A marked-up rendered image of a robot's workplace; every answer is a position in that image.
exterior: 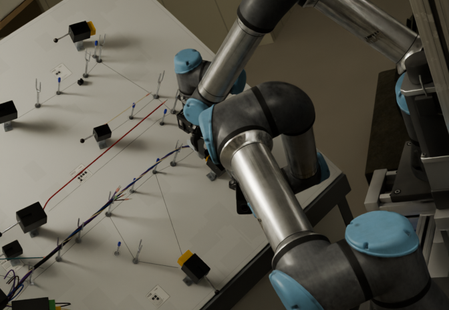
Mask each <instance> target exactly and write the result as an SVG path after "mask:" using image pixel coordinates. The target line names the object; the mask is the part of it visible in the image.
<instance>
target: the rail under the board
mask: <svg viewBox="0 0 449 310"><path fill-rule="evenodd" d="M350 191H351V187H350V185H349V182H348V180H347V176H346V175H345V174H343V173H341V174H340V175H339V176H338V177H337V178H336V179H335V180H334V181H333V182H332V183H331V184H330V185H329V186H328V187H327V188H326V189H325V190H324V191H323V192H322V193H321V194H320V195H319V196H318V197H317V198H316V199H315V200H314V201H313V202H312V203H311V204H309V205H308V206H307V207H306V208H305V209H304V210H303V211H304V213H305V214H306V216H307V218H308V220H309V222H310V223H311V226H312V227H314V226H315V225H316V224H317V223H318V222H319V221H320V220H321V219H322V218H323V217H324V216H325V215H326V214H327V213H328V212H329V211H330V210H331V209H332V208H334V207H335V206H336V205H337V204H338V203H339V202H340V201H341V200H342V199H343V198H344V197H345V196H346V195H347V194H348V193H349V192H350ZM274 255H275V254H274V252H273V250H272V248H271V246H270V244H268V245H267V246H266V247H265V248H264V249H263V250H262V251H261V252H260V253H259V254H258V255H257V256H255V257H254V258H253V259H252V260H251V261H250V262H249V263H248V264H247V265H246V266H245V267H244V268H243V269H242V270H241V271H240V272H239V273H238V274H237V275H235V276H234V277H233V278H232V279H231V280H230V281H229V282H228V283H227V284H226V285H225V286H224V287H223V288H222V289H221V290H220V293H219V294H218V295H215V296H214V297H213V298H212V299H211V300H210V301H209V302H208V303H207V304H206V305H205V306H204V307H203V308H202V309H200V310H231V309H232V308H233V307H234V306H235V305H236V304H237V303H238V302H239V301H240V300H241V299H242V298H243V297H244V296H245V295H246V294H247V293H248V292H249V291H250V290H251V289H252V288H253V287H254V286H255V285H256V284H257V283H258V282H259V281H260V280H261V279H262V278H263V277H264V276H265V275H266V274H267V273H268V272H269V271H270V270H271V269H272V260H273V257H274Z"/></svg>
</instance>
